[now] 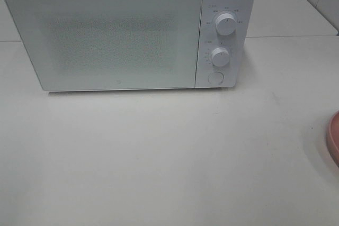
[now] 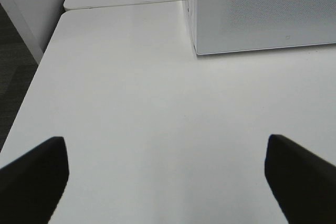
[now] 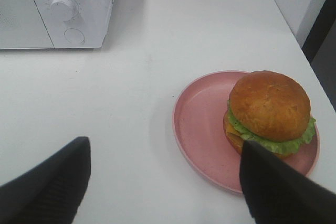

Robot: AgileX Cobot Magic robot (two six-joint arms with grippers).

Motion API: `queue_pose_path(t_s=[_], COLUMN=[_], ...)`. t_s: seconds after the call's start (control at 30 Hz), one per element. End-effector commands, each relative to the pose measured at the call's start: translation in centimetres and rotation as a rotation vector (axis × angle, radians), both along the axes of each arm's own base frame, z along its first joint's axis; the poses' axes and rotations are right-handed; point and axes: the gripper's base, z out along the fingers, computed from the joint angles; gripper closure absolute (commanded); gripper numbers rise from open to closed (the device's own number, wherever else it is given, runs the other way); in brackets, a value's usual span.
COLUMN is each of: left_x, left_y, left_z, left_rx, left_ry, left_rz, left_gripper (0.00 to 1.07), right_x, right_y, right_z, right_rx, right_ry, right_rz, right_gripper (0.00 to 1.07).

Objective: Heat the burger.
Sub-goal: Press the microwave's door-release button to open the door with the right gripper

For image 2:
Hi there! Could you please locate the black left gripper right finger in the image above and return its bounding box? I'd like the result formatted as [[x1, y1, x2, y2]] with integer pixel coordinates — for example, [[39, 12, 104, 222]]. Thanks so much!
[[264, 134, 335, 223]]

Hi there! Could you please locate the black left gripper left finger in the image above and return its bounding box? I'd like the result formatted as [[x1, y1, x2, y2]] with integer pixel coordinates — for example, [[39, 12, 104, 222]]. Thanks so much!
[[1, 136, 69, 223]]

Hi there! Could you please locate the white microwave door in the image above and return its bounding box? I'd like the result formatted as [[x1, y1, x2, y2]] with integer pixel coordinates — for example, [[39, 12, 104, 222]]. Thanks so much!
[[196, 0, 335, 55]]

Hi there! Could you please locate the white microwave oven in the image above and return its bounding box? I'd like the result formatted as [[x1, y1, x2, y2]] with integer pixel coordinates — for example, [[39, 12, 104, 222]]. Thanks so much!
[[185, 0, 197, 54]]

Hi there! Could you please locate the white table leg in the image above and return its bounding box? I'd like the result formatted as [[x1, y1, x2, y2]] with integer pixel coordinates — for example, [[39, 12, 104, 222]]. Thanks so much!
[[1, 0, 44, 64]]

